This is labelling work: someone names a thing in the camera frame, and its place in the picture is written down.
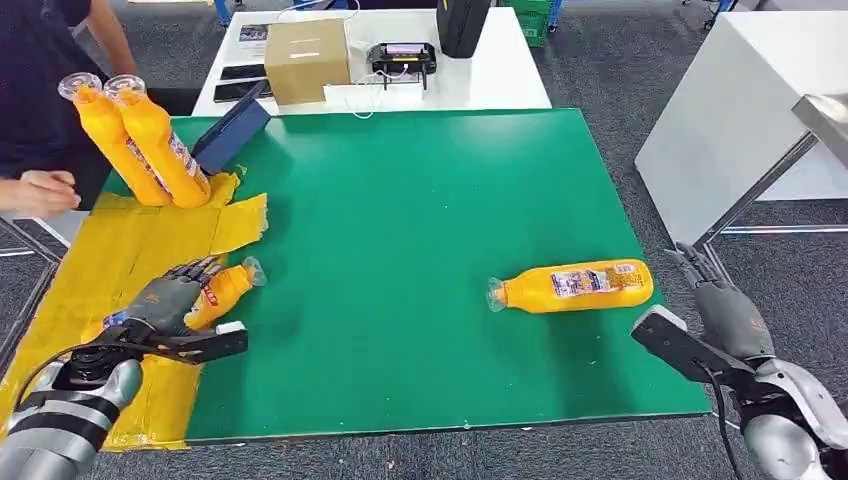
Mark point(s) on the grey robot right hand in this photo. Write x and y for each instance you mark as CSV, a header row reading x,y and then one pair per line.
x,y
735,324

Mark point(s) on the person's right hand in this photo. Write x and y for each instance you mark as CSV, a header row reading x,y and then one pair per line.
x,y
40,193

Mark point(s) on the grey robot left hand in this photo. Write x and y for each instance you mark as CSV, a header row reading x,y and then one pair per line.
x,y
162,301

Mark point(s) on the orange drink bottle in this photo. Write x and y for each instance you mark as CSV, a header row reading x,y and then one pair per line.
x,y
570,288
109,146
162,152
228,288

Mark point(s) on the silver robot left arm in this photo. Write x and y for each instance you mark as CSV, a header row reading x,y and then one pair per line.
x,y
40,457

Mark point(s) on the white chair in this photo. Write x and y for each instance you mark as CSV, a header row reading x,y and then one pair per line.
x,y
60,228

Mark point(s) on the yellow sheet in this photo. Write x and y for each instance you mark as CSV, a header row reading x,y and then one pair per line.
x,y
99,245

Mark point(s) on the person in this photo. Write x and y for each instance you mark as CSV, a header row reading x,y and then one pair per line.
x,y
33,79

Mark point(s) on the dark blue folded case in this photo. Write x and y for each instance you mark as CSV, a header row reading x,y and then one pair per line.
x,y
232,132

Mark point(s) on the large white angled table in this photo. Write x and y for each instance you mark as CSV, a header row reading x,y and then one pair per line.
x,y
729,119

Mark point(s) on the large black phone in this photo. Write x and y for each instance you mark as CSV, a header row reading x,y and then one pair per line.
x,y
237,89

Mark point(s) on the small black phone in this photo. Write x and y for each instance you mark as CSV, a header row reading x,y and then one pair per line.
x,y
244,71

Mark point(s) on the printed card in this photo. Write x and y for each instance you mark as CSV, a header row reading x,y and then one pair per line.
x,y
253,32

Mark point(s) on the green table mat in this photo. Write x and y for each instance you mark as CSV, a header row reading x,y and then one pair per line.
x,y
430,232

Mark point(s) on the brown cardboard box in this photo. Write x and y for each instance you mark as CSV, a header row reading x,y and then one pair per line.
x,y
308,63

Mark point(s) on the flat white box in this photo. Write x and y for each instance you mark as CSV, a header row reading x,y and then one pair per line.
x,y
378,96

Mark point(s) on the black device with antennas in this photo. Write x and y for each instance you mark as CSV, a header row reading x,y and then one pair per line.
x,y
403,58

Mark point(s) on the green plastic crate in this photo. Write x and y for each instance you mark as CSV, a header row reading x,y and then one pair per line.
x,y
533,20

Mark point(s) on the black bag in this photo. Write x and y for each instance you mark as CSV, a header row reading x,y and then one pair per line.
x,y
462,26

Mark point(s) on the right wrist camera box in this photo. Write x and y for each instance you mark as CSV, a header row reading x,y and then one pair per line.
x,y
676,344

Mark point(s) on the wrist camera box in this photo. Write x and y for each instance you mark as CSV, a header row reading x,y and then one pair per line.
x,y
212,344
676,344

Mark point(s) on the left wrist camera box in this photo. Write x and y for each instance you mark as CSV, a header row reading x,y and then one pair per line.
x,y
212,344

